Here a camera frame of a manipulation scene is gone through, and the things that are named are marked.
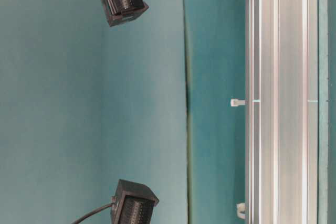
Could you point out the large aluminium extrusion rail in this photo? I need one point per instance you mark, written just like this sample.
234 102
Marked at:
281 111

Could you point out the black robot arm lower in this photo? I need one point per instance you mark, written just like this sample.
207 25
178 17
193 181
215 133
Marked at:
133 203

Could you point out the white zip tie head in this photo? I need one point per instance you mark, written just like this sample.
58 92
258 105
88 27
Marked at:
237 102

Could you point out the white zip tie lower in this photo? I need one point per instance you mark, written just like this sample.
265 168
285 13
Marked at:
241 208

